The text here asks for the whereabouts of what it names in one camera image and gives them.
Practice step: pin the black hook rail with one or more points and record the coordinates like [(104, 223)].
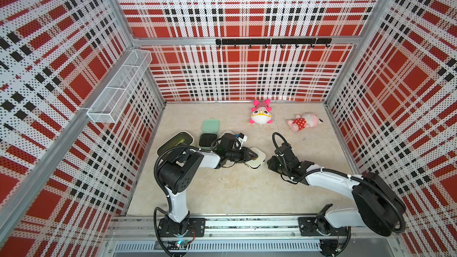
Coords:
[(275, 41)]

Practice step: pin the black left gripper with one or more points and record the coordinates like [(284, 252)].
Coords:
[(245, 155)]

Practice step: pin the cream nail kit case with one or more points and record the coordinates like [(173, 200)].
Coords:
[(255, 163)]

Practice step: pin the green oval tray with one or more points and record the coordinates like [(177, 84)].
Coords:
[(183, 137)]

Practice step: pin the green nail kit case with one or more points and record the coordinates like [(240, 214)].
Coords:
[(210, 129)]

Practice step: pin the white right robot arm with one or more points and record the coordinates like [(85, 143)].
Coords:
[(377, 206)]

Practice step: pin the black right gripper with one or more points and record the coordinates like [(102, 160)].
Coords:
[(271, 165)]

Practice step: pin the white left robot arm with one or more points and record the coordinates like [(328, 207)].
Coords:
[(176, 168)]

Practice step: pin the pink owl plush toy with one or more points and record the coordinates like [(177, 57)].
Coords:
[(261, 112)]

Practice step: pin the pink strawberry plush toy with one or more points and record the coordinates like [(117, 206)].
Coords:
[(304, 121)]

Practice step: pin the clear wall shelf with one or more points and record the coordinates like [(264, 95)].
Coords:
[(110, 104)]

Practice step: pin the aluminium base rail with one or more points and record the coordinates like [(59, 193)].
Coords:
[(246, 235)]

